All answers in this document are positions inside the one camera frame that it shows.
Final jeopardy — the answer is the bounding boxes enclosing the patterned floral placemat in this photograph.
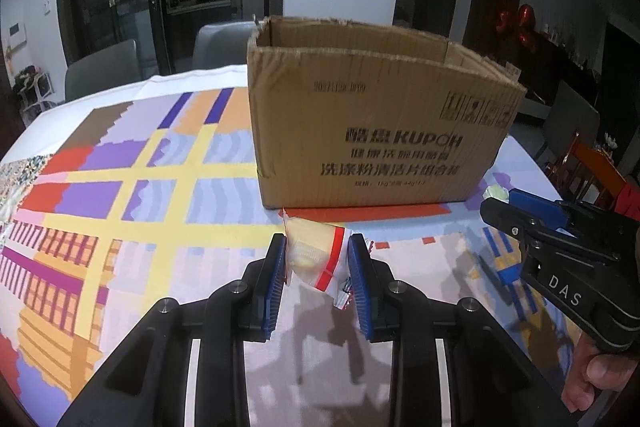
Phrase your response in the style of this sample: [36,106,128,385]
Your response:
[0,155,51,225]

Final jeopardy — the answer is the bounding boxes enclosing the white shoe rack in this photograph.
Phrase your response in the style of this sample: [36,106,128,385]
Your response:
[13,65,55,126]

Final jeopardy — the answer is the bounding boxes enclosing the grey chair right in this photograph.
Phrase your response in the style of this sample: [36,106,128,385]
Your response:
[192,20,256,69]

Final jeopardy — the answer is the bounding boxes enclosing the colourful patchwork tablecloth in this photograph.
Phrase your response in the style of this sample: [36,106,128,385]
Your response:
[1,88,577,426]

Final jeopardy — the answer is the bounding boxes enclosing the clear red striped packet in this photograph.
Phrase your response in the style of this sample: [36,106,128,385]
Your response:
[283,215,352,310]

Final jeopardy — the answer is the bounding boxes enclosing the red wooden chair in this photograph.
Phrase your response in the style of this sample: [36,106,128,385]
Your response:
[544,132,639,221]

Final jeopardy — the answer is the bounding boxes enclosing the person's right hand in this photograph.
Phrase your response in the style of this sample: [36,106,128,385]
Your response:
[561,332,638,413]

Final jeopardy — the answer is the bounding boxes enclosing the light green wrapped candy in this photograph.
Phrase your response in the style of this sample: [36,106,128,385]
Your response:
[483,184,509,202]

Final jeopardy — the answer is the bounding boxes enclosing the dark grey side chair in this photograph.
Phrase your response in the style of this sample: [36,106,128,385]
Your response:
[534,82,600,160]

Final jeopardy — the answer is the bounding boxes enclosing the grey chair left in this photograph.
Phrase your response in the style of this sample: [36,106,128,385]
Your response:
[65,39,142,102]

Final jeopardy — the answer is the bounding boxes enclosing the brown cardboard box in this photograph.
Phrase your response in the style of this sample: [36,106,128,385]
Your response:
[247,17,526,208]

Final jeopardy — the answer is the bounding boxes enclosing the red heart balloons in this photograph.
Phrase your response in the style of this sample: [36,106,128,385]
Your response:
[495,3,536,52]

